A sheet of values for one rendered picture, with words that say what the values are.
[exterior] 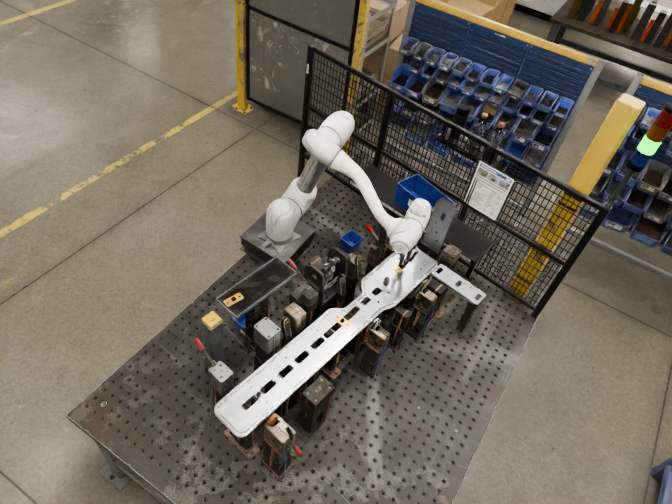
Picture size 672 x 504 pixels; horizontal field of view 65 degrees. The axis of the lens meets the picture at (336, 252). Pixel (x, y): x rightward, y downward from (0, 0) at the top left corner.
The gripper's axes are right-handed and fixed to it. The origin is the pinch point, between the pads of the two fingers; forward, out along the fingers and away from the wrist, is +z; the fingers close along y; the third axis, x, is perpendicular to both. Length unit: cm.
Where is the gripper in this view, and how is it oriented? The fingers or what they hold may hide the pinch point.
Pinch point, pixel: (403, 262)
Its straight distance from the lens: 271.2
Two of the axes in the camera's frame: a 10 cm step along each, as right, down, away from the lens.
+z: -1.2, 6.7, 7.3
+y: 7.4, 5.5, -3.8
